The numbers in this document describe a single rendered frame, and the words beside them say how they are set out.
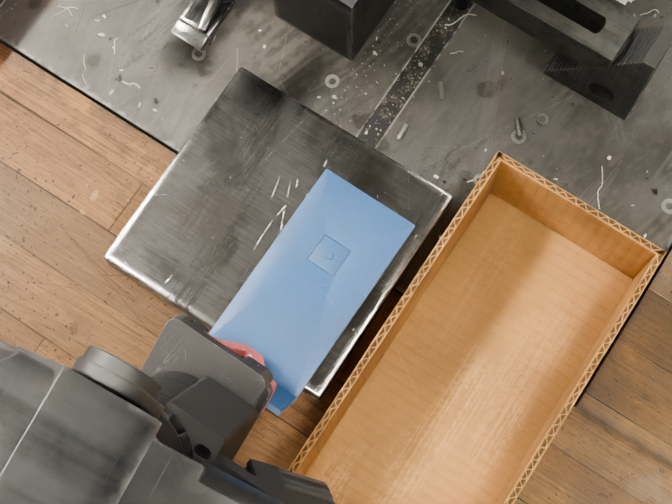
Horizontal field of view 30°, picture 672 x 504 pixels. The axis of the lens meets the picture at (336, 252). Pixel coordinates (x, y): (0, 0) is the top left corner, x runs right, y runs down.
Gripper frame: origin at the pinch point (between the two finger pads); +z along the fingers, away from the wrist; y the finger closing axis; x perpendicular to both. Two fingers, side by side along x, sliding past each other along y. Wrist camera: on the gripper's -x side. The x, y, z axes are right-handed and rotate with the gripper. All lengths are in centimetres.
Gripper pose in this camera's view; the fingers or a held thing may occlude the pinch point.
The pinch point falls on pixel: (236, 376)
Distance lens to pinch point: 78.4
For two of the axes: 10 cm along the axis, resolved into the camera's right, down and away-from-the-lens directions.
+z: 2.8, -1.8, 9.4
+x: -8.3, -5.4, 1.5
